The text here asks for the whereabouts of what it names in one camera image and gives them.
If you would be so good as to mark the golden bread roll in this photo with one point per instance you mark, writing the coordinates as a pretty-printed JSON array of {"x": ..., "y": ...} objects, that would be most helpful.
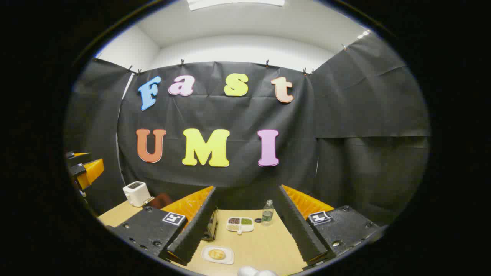
[{"x": 216, "y": 254}]

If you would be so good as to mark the ceiling light panel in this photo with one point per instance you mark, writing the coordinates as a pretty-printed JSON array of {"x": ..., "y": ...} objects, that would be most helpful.
[{"x": 234, "y": 3}]

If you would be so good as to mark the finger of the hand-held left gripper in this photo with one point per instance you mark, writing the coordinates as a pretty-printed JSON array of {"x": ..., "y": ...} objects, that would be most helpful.
[
  {"x": 90, "y": 172},
  {"x": 74, "y": 155}
]

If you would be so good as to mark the white rectangular plate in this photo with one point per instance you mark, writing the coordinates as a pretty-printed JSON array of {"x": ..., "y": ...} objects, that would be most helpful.
[{"x": 228, "y": 258}]

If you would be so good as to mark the white toaster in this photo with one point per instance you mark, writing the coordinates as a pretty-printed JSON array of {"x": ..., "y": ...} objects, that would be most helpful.
[{"x": 136, "y": 193}]

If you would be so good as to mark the black electric oven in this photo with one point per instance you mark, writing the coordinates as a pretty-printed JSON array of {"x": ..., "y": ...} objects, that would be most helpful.
[{"x": 211, "y": 226}]

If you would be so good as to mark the clear water bottle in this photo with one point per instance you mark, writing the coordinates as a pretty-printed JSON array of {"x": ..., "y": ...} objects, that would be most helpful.
[{"x": 267, "y": 216}]

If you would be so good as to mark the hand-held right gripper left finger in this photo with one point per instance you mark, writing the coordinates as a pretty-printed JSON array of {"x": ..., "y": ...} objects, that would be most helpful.
[{"x": 197, "y": 226}]

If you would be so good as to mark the white divided snack dish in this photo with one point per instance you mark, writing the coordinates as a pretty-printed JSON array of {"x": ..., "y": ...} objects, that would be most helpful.
[{"x": 239, "y": 228}]

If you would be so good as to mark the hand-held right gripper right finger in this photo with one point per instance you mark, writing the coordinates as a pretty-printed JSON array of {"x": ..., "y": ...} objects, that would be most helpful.
[{"x": 297, "y": 226}]

